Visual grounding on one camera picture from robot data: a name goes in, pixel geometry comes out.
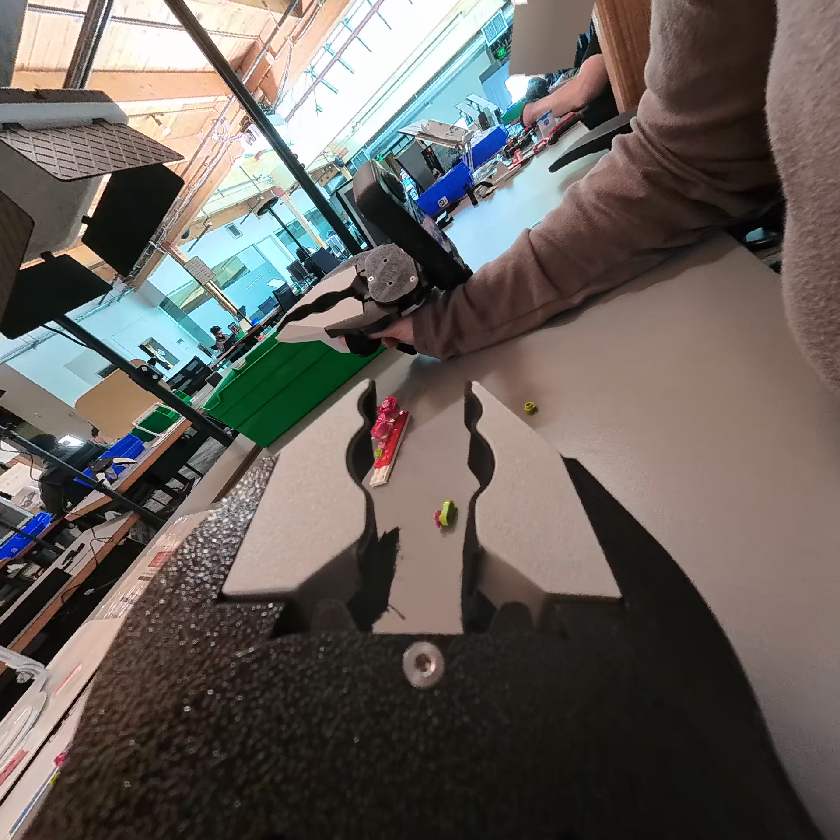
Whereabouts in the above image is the green plastic bin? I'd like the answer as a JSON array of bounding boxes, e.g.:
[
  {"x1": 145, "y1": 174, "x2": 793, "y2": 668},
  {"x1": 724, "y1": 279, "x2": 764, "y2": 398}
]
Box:
[{"x1": 202, "y1": 328, "x2": 388, "y2": 448}]

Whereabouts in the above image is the black light stand pole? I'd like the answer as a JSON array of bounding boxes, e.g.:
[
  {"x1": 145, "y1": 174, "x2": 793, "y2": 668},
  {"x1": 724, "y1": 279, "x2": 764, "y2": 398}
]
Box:
[{"x1": 56, "y1": 315, "x2": 235, "y2": 448}]

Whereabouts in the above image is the black diagonal pole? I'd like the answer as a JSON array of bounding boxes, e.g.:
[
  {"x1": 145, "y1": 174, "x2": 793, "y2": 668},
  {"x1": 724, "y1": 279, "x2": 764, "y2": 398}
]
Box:
[{"x1": 163, "y1": 0, "x2": 366, "y2": 257}]

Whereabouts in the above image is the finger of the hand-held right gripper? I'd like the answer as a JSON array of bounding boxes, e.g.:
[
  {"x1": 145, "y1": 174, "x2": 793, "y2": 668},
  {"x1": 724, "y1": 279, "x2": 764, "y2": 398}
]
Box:
[
  {"x1": 282, "y1": 269, "x2": 362, "y2": 328},
  {"x1": 274, "y1": 298, "x2": 370, "y2": 354}
]

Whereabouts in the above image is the straight red lego strip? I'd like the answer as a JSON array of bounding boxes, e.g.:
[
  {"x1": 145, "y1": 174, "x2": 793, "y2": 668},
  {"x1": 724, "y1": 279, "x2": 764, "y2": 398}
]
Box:
[{"x1": 369, "y1": 395, "x2": 412, "y2": 488}]

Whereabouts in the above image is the another person's forearm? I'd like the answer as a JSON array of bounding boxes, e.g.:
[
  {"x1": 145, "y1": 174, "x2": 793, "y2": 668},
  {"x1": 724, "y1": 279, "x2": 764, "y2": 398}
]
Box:
[{"x1": 521, "y1": 56, "x2": 610, "y2": 127}]

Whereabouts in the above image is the grey studio light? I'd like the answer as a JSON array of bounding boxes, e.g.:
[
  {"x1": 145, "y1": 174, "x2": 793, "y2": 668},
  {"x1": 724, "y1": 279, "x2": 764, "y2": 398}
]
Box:
[{"x1": 0, "y1": 88, "x2": 186, "y2": 340}]

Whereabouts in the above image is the person's right hand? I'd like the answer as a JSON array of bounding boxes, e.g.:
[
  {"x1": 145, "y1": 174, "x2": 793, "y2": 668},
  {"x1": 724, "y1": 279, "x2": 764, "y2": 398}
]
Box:
[{"x1": 378, "y1": 316, "x2": 421, "y2": 357}]

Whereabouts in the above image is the person's torso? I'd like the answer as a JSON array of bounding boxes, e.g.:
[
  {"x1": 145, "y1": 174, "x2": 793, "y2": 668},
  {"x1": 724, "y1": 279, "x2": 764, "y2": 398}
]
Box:
[{"x1": 646, "y1": 0, "x2": 840, "y2": 395}]

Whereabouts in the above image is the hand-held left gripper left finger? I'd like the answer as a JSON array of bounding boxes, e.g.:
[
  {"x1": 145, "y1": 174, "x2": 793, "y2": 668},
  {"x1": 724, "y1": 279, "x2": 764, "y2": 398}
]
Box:
[{"x1": 220, "y1": 378, "x2": 379, "y2": 611}]

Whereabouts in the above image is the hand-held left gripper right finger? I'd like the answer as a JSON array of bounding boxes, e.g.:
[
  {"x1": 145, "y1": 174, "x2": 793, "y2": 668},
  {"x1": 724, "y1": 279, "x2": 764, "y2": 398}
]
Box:
[{"x1": 462, "y1": 379, "x2": 623, "y2": 623}]

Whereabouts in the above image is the small green bin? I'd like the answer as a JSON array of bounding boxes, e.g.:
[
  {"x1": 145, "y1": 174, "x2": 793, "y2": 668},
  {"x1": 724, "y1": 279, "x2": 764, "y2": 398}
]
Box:
[{"x1": 131, "y1": 403, "x2": 182, "y2": 442}]

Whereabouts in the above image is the blue plastic bin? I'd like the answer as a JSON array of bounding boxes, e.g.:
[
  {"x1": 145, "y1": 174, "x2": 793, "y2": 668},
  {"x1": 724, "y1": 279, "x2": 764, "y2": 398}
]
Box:
[
  {"x1": 0, "y1": 512, "x2": 55, "y2": 560},
  {"x1": 468, "y1": 125, "x2": 511, "y2": 169},
  {"x1": 74, "y1": 433, "x2": 147, "y2": 488},
  {"x1": 416, "y1": 161, "x2": 475, "y2": 219}
]

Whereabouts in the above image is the small wooden board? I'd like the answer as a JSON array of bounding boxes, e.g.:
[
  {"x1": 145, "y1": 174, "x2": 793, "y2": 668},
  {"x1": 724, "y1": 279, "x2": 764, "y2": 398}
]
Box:
[{"x1": 74, "y1": 367, "x2": 173, "y2": 442}]

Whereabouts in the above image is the person's right forearm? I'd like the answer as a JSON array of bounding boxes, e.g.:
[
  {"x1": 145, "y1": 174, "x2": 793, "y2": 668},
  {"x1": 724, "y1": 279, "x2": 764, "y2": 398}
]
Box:
[{"x1": 410, "y1": 85, "x2": 782, "y2": 362}]

